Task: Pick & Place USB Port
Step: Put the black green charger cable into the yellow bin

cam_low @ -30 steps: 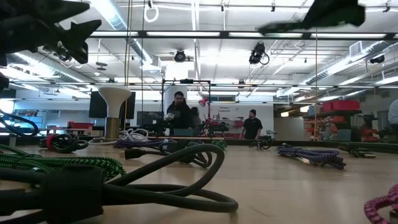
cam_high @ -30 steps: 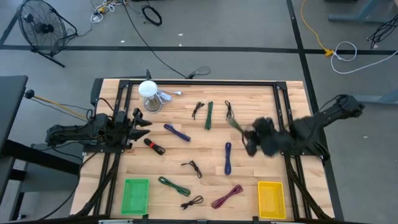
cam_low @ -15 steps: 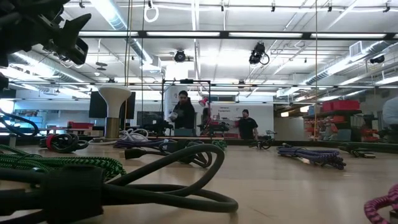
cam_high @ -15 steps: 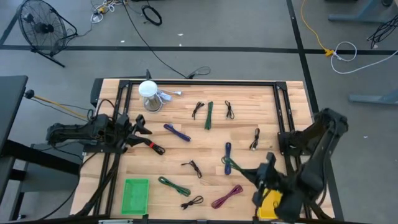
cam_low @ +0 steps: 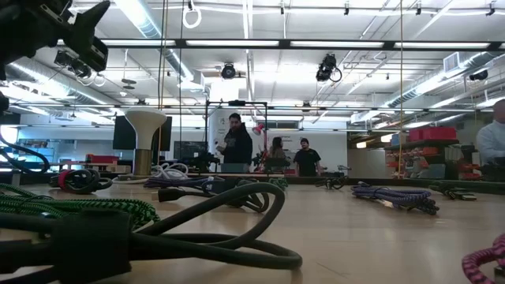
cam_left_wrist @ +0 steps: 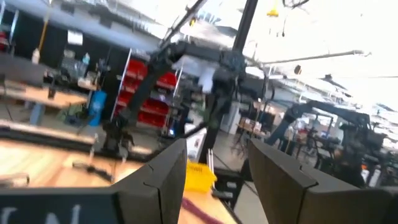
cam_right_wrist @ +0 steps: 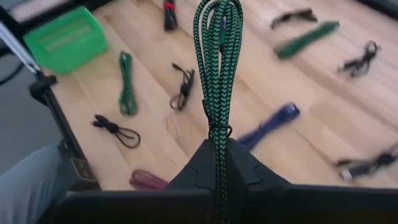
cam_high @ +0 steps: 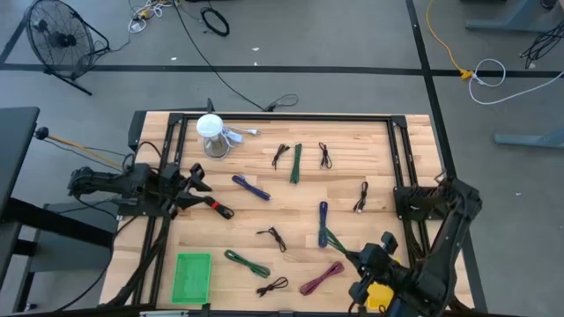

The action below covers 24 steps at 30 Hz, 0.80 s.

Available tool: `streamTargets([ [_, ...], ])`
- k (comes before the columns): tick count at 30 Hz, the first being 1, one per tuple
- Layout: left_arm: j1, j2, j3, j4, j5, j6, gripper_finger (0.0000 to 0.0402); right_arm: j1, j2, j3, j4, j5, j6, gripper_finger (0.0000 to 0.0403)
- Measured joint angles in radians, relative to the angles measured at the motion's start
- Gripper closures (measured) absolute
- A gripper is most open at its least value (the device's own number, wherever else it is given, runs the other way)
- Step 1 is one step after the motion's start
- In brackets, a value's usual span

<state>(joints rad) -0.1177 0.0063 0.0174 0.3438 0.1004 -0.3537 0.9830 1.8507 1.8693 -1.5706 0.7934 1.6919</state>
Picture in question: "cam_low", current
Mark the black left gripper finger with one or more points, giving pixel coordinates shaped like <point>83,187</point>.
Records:
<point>98,55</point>
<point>92,21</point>

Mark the white funnel-shaped lamp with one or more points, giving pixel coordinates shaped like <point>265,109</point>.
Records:
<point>145,122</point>

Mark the large black monitor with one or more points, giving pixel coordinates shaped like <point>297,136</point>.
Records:
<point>122,134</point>

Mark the red box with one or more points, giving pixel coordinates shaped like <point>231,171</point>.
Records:
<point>102,159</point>

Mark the small black monitor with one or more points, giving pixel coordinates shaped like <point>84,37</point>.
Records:
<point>189,150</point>

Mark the person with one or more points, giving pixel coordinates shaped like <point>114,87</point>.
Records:
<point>492,140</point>
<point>277,150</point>
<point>307,159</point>
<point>236,146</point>

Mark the red desk lamp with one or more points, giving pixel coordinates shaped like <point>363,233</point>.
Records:
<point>258,129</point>

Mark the black overhead light bar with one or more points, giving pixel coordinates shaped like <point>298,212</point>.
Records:
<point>284,43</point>

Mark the red storage bin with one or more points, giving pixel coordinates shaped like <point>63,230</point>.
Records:
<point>432,134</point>

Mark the storage shelf rack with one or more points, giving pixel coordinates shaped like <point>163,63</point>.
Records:
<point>434,158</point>

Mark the white air vent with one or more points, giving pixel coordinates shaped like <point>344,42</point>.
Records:
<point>451,62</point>

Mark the black ceiling camera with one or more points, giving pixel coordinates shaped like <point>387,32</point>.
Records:
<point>325,69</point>
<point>79,68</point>
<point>228,72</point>
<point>479,75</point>

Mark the silver ceiling duct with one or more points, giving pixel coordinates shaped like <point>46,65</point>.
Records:
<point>434,79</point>
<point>47,81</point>
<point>146,23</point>

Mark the black metal table frame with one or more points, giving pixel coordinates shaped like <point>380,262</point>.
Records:
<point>493,186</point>

